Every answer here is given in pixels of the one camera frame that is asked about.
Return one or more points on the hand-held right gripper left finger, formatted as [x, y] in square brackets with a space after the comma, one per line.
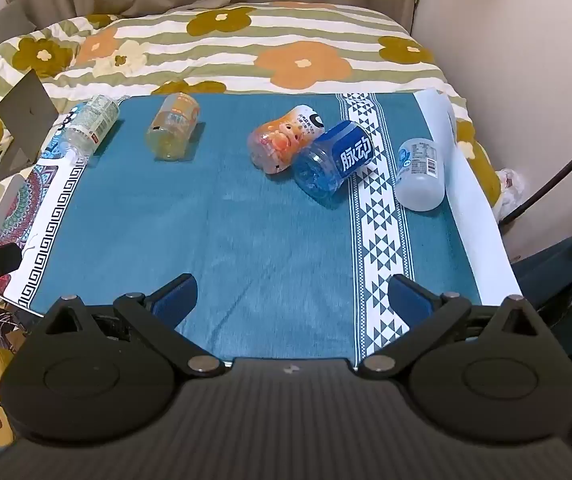
[173, 302]

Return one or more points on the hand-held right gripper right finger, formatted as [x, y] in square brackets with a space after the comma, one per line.
[410, 304]

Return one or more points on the teal patterned tablecloth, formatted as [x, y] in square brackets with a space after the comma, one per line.
[215, 235]

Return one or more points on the white translucent bottle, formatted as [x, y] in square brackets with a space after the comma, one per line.
[420, 175]

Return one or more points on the white plastic bag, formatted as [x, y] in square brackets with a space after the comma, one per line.
[508, 185]

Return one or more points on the dark blue clothing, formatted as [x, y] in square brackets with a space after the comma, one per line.
[566, 285]

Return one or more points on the blue drink bottle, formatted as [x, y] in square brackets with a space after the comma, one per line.
[333, 165]

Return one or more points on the yellow orange drink bottle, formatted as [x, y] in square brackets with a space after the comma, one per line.
[173, 125]

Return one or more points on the mandala patterned mat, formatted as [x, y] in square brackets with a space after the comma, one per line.
[20, 210]

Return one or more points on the orange peach drink bottle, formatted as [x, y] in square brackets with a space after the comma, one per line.
[281, 142]

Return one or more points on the clear bottle with green label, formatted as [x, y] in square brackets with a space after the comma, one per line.
[93, 117]

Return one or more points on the grey folded stand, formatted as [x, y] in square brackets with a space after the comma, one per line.
[23, 110]

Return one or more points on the floral striped blanket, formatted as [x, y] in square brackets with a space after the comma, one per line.
[291, 40]

